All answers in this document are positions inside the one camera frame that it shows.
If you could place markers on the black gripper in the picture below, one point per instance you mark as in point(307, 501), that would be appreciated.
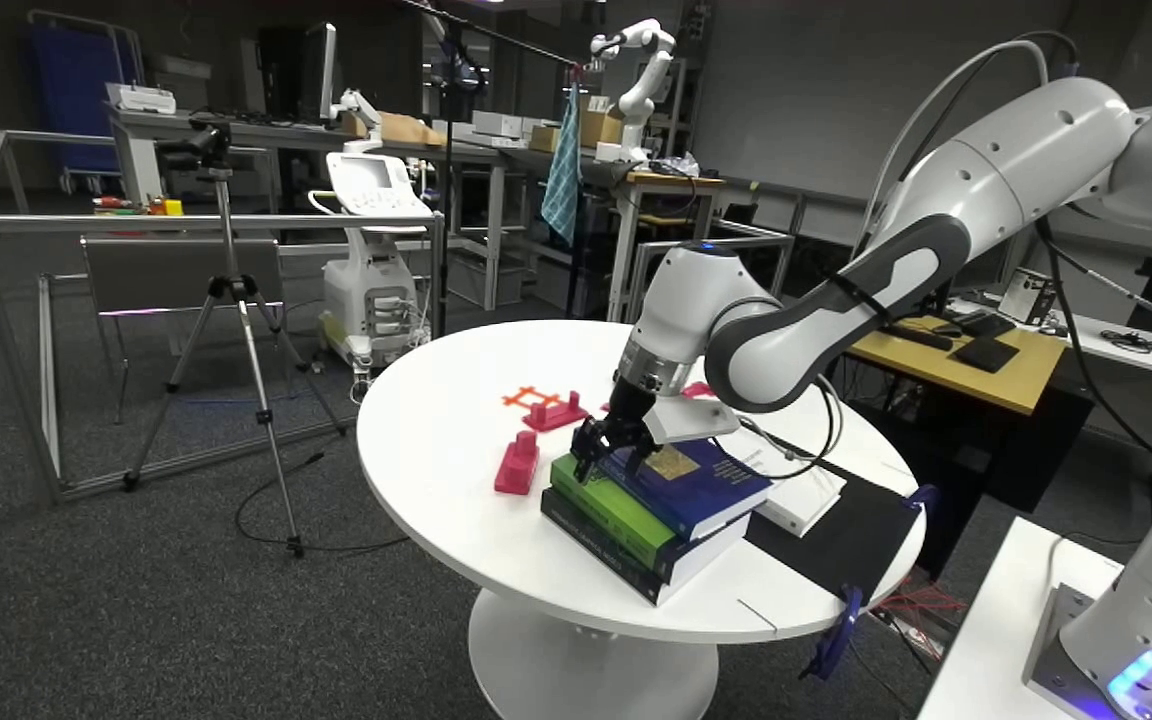
point(625, 413)

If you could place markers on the black background screen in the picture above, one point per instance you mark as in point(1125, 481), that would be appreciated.
point(298, 65)

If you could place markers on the grey panel board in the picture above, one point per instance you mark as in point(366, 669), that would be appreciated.
point(149, 272)

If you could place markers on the black square pad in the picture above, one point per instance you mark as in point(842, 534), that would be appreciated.
point(928, 335)
point(985, 355)

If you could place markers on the white equipment cart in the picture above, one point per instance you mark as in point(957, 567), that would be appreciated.
point(368, 304)

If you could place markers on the small white background robot arm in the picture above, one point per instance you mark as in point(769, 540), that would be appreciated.
point(640, 87)

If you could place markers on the black camera on tripod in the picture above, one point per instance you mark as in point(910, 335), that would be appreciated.
point(213, 147)

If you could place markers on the small coloured blocks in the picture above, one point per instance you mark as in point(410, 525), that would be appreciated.
point(171, 207)

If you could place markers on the white background table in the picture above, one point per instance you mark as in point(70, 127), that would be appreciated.
point(141, 167)

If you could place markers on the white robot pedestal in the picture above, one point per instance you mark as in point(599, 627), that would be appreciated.
point(991, 627)

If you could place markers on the white and black pendant device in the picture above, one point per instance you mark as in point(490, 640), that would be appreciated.
point(1028, 299)

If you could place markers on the blue board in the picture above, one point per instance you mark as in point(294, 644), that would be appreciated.
point(78, 80)

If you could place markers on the pink flat plastic strip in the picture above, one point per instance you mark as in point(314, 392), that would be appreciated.
point(696, 389)

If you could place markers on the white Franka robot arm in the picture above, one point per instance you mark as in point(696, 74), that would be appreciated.
point(1000, 163)

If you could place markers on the small pink plastic block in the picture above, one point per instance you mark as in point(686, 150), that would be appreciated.
point(519, 466)

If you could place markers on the cardboard box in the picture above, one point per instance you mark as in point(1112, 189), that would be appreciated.
point(601, 131)
point(410, 131)

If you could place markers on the pink and orange plastic bracket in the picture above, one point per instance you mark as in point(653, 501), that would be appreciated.
point(556, 413)

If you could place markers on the black cover book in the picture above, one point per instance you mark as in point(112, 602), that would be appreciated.
point(599, 544)

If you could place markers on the blue hanging cloth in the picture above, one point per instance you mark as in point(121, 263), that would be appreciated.
point(560, 172)

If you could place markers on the black stand pole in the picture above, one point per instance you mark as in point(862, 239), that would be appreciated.
point(446, 200)

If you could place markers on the white cover book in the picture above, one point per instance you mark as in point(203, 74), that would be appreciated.
point(803, 501)

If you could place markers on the black camera tripod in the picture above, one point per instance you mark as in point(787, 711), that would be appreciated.
point(232, 286)

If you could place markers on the blue mat clamp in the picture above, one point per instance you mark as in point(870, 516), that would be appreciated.
point(922, 501)
point(837, 640)

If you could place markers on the grey metal frame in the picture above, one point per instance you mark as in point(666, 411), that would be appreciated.
point(70, 222)

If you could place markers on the wooden top table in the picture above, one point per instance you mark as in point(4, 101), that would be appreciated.
point(1000, 382)

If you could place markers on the round white table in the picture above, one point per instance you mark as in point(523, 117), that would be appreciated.
point(443, 441)

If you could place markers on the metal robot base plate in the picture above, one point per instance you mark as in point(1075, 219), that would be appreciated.
point(1044, 640)

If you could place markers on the blue hardcover book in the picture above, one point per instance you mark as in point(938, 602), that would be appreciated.
point(696, 486)

